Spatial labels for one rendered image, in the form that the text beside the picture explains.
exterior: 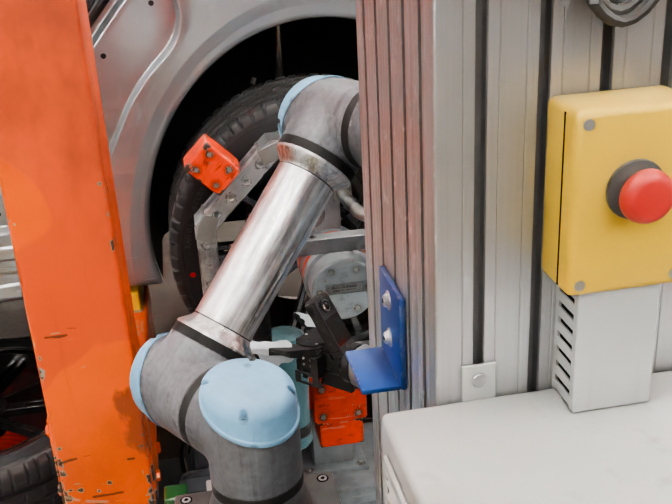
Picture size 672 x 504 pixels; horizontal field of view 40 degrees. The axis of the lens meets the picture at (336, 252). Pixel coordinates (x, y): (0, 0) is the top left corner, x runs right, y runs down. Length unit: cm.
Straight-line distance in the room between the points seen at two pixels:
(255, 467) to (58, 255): 59
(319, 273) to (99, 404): 47
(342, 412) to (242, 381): 97
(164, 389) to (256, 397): 15
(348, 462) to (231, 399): 127
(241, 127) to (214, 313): 74
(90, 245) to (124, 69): 57
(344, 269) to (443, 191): 113
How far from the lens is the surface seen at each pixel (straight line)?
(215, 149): 181
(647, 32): 68
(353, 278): 178
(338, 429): 210
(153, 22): 200
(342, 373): 160
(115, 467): 175
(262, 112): 189
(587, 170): 63
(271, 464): 112
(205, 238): 186
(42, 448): 209
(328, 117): 124
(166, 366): 121
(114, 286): 158
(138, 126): 202
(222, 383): 113
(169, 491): 162
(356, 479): 232
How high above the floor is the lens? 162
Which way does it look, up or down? 23 degrees down
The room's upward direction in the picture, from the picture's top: 3 degrees counter-clockwise
